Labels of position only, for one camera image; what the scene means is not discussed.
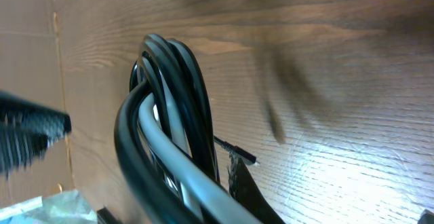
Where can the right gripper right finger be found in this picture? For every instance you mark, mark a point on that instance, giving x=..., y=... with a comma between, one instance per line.
x=243, y=188

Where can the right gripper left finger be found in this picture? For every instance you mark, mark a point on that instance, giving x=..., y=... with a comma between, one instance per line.
x=28, y=130

